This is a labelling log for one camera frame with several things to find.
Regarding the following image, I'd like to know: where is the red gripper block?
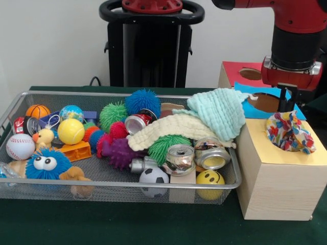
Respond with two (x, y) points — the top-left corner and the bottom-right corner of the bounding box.
(261, 63), (323, 113)

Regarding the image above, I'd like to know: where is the confetti print cloth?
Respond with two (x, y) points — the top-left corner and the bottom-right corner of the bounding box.
(265, 110), (317, 155)

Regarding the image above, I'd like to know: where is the mint green waffle cloth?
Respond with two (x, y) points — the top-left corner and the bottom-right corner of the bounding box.
(186, 88), (258, 141)

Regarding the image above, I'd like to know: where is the blue spiky puffer ball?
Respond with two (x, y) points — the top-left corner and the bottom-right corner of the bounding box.
(125, 88), (162, 119)
(25, 148), (74, 180)

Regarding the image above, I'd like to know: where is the wooden box with three holes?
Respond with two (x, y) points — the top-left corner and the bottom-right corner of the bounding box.
(217, 61), (327, 222)

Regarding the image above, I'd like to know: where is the shallow mesh bin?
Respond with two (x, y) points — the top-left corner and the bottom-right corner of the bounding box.
(0, 90), (243, 206)

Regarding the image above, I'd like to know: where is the crushed can yellow base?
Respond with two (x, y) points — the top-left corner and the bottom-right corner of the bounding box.
(194, 137), (232, 170)

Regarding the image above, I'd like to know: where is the yellow smiley ball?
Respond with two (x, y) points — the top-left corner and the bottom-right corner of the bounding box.
(196, 169), (227, 201)

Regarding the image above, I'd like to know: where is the cream waffle cloth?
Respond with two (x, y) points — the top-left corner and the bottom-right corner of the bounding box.
(127, 109), (237, 157)

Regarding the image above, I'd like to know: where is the silver crushed can pull tab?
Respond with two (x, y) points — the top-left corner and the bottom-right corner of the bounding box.
(162, 144), (197, 177)

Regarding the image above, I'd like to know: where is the small soccer ball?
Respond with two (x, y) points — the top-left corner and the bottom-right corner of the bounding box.
(138, 167), (171, 199)

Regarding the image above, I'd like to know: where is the dark green table cloth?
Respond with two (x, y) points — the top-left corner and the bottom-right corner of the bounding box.
(0, 86), (327, 245)

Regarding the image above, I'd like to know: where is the yellow tennis ball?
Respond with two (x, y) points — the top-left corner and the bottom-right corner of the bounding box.
(57, 118), (85, 145)

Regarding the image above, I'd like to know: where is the white baseball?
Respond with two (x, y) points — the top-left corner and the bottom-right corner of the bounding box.
(6, 133), (36, 161)

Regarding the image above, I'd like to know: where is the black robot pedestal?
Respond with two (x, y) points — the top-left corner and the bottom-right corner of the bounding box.
(99, 0), (205, 89)

